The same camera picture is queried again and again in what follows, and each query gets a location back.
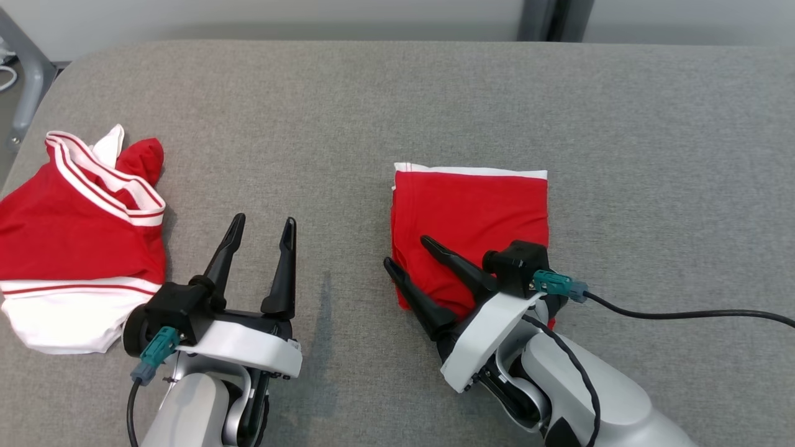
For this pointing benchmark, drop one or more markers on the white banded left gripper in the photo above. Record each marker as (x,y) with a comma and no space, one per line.
(248,347)

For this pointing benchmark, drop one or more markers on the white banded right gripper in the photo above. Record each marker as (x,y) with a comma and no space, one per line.
(484,338)

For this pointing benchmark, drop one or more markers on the red shorts with white waistband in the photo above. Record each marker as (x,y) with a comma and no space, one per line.
(472,211)

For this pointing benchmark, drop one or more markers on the red shirt with white trim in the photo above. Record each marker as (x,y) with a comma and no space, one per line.
(68,242)

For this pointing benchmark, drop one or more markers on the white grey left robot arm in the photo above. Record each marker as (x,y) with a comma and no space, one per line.
(192,410)

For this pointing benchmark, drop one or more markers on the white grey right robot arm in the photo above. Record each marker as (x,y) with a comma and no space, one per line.
(608,397)

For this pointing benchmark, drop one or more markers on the grey curved partition leg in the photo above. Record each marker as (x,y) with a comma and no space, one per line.
(28,74)

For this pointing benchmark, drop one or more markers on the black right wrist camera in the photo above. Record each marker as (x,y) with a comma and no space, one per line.
(515,264)

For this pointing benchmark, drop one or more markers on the teal right camera connector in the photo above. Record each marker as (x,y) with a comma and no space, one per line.
(556,284)

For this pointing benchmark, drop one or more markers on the teal camera connector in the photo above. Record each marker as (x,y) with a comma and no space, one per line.
(556,284)
(158,351)

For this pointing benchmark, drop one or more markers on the teal left camera connector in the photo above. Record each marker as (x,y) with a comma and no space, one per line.
(158,351)

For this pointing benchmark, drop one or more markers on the grey double partition post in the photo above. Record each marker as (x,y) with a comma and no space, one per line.
(553,18)

